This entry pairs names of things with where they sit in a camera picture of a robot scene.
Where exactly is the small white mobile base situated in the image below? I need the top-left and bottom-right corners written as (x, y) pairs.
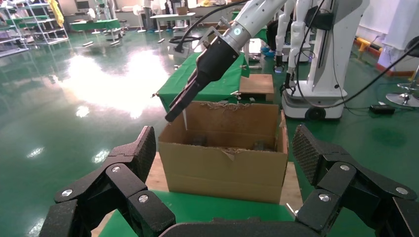
top-left (171, 20), bottom-right (189, 38)

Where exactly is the black chrome bar stool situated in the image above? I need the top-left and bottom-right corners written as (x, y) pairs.
top-left (385, 35), bottom-right (419, 108)

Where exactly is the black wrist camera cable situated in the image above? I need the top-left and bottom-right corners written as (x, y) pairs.
top-left (168, 0), bottom-right (251, 54)

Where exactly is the black hanging cable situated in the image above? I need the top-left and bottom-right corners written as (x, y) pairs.
top-left (295, 0), bottom-right (419, 109)

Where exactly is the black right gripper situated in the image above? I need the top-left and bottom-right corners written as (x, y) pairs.
top-left (165, 37), bottom-right (240, 123)

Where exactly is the white partition with orange base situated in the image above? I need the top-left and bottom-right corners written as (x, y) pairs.
top-left (374, 28), bottom-right (419, 78)

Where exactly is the green covered background table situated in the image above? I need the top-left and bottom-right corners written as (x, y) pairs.
top-left (69, 19), bottom-right (121, 46)

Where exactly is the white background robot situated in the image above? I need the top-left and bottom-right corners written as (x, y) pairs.
top-left (280, 0), bottom-right (371, 121)

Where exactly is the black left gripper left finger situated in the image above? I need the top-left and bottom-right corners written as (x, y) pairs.
top-left (39, 125), bottom-right (176, 237)

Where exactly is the green tablecloth on neighbouring table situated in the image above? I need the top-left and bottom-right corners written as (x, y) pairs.
top-left (156, 50), bottom-right (250, 115)

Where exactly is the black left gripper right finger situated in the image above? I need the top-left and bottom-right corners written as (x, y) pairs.
top-left (292, 124), bottom-right (419, 237)

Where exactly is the standing background person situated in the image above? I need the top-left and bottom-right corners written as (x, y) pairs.
top-left (140, 0), bottom-right (155, 35)

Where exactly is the yellow hanging garment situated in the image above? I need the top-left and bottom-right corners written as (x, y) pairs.
top-left (45, 0), bottom-right (64, 29)

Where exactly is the white background table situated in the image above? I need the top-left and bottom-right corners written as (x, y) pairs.
top-left (150, 12), bottom-right (196, 44)

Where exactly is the metal shelf rack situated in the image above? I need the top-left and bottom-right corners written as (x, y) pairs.
top-left (0, 0), bottom-right (69, 59)

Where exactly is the black power adapter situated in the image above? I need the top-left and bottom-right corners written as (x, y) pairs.
top-left (369, 104), bottom-right (395, 115)

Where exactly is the green tablecloth with yellow specks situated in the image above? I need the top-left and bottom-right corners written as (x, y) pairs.
top-left (98, 191), bottom-right (295, 237)

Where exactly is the large open cardboard carton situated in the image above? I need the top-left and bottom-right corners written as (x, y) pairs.
top-left (158, 101), bottom-right (290, 205)

